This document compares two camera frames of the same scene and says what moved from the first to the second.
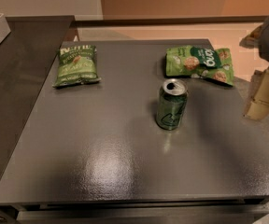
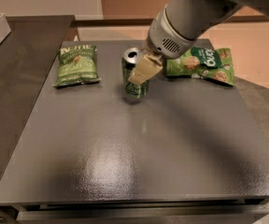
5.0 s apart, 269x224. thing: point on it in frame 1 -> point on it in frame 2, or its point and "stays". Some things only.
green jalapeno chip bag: x=77 y=64 stays
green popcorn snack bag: x=191 y=61 stays
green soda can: x=171 y=104 -> x=130 y=59
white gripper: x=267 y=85 -> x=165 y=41
